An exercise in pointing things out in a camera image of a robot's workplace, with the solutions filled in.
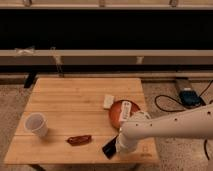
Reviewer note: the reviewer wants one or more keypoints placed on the orange bowl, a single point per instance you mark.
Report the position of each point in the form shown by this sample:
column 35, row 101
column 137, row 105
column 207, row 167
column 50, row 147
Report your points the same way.
column 115, row 110

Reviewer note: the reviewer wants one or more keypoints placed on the red-brown snack wrapper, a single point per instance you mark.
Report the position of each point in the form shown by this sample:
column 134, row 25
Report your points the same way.
column 79, row 140

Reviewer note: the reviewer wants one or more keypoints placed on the black eraser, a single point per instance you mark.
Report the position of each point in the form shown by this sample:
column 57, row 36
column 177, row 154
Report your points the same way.
column 109, row 149

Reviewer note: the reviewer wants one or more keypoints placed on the wooden table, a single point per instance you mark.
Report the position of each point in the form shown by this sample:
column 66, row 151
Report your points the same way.
column 74, row 107

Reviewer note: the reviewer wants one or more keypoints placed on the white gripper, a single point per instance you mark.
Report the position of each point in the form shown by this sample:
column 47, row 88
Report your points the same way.
column 125, row 145

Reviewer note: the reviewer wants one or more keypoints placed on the white plastic bottle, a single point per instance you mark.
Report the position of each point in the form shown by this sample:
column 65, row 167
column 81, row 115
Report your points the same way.
column 125, row 111

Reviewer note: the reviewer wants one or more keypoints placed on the blue power strip box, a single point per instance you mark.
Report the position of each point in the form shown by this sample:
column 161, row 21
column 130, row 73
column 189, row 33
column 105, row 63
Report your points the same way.
column 187, row 94

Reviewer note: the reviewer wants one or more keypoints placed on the small white block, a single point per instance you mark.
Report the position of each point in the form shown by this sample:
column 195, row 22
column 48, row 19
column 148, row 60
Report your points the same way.
column 108, row 101

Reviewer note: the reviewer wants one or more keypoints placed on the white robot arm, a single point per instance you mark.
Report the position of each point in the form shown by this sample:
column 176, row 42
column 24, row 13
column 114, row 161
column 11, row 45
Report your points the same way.
column 195, row 123

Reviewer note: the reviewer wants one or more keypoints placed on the white tape piece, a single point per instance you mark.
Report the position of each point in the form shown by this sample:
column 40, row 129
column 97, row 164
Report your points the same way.
column 139, row 60

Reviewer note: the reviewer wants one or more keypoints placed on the black table leg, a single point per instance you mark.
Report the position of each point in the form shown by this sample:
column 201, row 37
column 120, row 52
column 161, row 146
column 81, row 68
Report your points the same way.
column 30, row 79

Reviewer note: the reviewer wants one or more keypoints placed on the white plastic cup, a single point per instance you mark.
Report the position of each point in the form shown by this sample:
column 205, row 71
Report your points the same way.
column 36, row 124

